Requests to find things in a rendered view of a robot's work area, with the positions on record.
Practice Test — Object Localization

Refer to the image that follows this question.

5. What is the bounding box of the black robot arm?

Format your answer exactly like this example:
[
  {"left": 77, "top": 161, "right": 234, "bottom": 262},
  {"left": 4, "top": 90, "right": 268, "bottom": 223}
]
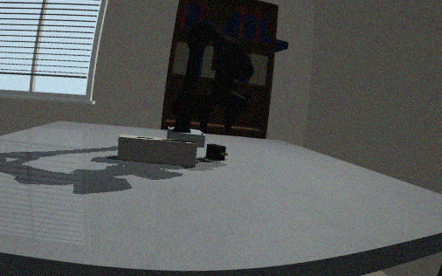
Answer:
[{"left": 172, "top": 20, "right": 254, "bottom": 133}]

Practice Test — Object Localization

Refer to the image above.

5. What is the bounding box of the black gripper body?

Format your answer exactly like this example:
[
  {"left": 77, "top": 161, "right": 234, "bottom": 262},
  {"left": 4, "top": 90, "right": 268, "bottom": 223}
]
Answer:
[{"left": 190, "top": 78, "right": 248, "bottom": 112}]

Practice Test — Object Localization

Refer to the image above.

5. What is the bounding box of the black two-prong charger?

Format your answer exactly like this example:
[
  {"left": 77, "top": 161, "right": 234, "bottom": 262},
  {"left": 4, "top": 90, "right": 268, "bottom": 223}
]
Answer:
[{"left": 206, "top": 144, "right": 228, "bottom": 161}]

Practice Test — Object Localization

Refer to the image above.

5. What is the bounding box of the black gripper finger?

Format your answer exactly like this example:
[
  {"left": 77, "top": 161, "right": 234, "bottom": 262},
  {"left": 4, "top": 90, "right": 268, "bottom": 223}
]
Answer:
[
  {"left": 224, "top": 109, "right": 244, "bottom": 134},
  {"left": 192, "top": 105, "right": 213, "bottom": 132}
]

